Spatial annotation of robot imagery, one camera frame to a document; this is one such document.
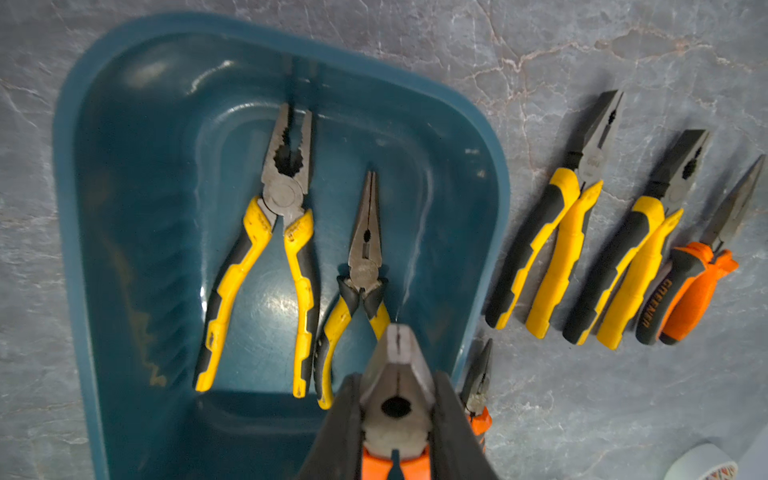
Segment teal plastic storage box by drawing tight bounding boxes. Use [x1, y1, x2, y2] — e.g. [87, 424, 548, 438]
[53, 13, 510, 479]

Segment large yellow black pliers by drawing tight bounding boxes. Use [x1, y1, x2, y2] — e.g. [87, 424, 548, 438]
[563, 129, 710, 350]

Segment orange black combination pliers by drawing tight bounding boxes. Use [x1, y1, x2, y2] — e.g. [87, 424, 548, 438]
[360, 324, 436, 479]

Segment orange black long nose pliers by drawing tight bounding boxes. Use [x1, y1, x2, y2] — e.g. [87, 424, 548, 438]
[459, 339, 493, 451]

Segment yellow black long nose pliers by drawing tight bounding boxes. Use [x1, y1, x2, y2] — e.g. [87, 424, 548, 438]
[314, 171, 391, 410]

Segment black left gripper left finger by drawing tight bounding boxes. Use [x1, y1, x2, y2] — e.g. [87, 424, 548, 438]
[296, 373, 363, 480]

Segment roll of tape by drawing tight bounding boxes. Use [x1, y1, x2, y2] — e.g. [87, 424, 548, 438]
[664, 443, 738, 480]

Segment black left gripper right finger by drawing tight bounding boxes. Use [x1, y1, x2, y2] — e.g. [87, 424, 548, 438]
[430, 371, 498, 480]

